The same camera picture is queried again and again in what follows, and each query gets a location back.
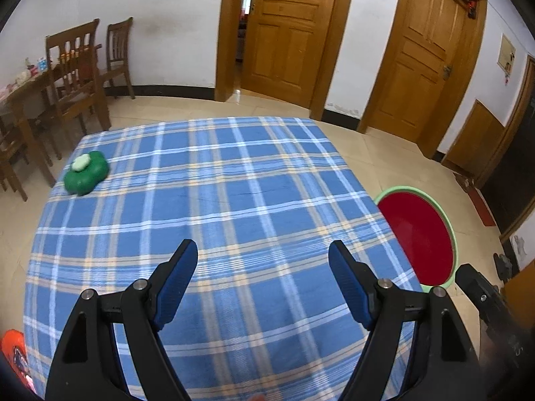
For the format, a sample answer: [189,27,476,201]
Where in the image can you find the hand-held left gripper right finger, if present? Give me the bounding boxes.
[328,240,479,401]

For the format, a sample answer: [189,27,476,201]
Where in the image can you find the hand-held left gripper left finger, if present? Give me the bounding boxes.
[45,239,198,401]

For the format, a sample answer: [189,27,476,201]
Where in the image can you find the red bucket with green rim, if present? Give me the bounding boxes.
[373,186,459,294]

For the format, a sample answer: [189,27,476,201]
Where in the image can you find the wooden cabinet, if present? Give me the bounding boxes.
[504,259,535,330]

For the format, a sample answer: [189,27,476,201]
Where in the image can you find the black shoe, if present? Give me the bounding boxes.
[493,253,514,280]

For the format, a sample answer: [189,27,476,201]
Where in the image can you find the blue plaid tablecloth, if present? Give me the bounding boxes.
[23,116,423,401]

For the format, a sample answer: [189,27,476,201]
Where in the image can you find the red doormat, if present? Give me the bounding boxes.
[468,187,496,227]

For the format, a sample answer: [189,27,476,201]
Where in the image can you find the green clover-shaped box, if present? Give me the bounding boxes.
[64,150,110,195]

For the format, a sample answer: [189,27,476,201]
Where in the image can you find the dark metal door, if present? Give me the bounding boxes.
[480,88,535,239]

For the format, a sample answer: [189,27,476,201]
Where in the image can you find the orange red package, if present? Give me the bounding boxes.
[0,329,36,393]

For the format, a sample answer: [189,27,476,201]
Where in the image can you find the wooden chair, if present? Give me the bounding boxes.
[106,17,136,100]
[39,19,112,161]
[0,121,30,202]

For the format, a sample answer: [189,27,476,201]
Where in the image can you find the closed wooden door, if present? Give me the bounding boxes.
[370,0,473,145]

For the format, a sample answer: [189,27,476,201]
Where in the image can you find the wooden dining table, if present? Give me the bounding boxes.
[0,67,57,188]

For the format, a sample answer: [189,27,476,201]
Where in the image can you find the open wooden door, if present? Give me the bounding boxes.
[241,0,347,107]

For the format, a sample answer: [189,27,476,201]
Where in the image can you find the assorted snack packets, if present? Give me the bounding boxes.
[0,56,53,97]

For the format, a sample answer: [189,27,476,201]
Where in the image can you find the wooden wall panel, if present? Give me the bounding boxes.
[442,99,506,176]

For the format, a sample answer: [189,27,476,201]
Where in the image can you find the wooden door frame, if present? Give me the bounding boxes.
[357,0,489,160]
[215,0,359,121]

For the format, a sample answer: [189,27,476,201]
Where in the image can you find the framed wall certificate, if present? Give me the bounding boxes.
[497,33,517,72]

